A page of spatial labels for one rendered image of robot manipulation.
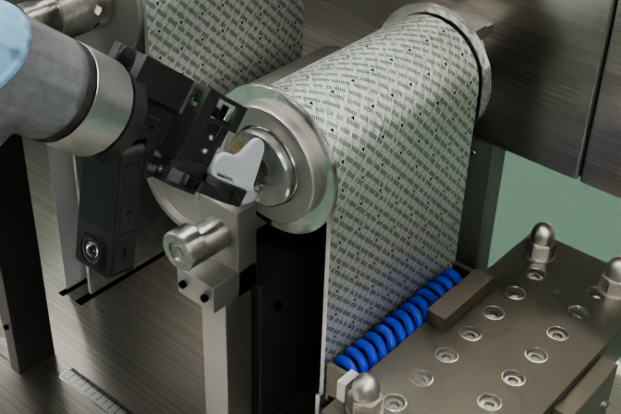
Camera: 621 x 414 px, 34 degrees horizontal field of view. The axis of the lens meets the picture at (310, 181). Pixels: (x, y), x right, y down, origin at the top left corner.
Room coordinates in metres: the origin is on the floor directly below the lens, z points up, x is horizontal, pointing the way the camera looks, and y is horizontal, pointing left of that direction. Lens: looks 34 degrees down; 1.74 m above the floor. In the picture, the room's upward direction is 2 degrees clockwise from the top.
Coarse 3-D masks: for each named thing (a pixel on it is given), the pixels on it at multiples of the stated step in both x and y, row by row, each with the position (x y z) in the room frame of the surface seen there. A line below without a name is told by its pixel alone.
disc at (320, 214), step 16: (240, 96) 0.80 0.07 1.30; (256, 96) 0.78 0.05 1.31; (272, 96) 0.77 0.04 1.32; (288, 96) 0.76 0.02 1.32; (288, 112) 0.76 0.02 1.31; (304, 112) 0.75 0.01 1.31; (304, 128) 0.75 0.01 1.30; (320, 128) 0.74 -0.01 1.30; (320, 144) 0.74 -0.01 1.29; (320, 160) 0.74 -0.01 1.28; (336, 176) 0.73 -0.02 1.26; (320, 192) 0.73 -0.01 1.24; (336, 192) 0.73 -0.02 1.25; (320, 208) 0.73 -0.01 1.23; (272, 224) 0.77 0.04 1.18; (288, 224) 0.76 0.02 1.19; (304, 224) 0.75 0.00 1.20; (320, 224) 0.73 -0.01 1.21
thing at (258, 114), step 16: (256, 112) 0.77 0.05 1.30; (272, 112) 0.76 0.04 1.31; (240, 128) 0.78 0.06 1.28; (272, 128) 0.76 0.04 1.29; (288, 128) 0.75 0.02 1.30; (288, 144) 0.75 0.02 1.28; (304, 144) 0.74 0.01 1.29; (304, 160) 0.73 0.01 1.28; (304, 176) 0.73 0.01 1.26; (320, 176) 0.73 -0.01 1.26; (304, 192) 0.73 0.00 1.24; (256, 208) 0.77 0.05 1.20; (272, 208) 0.76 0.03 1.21; (288, 208) 0.74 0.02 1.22; (304, 208) 0.73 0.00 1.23
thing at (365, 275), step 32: (416, 192) 0.84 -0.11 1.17; (448, 192) 0.89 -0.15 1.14; (384, 224) 0.80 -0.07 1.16; (416, 224) 0.85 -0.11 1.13; (448, 224) 0.90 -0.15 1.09; (352, 256) 0.77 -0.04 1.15; (384, 256) 0.81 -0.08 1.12; (416, 256) 0.85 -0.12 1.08; (448, 256) 0.91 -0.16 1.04; (352, 288) 0.77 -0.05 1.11; (384, 288) 0.81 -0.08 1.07; (416, 288) 0.86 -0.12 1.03; (352, 320) 0.77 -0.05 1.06; (320, 384) 0.74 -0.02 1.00
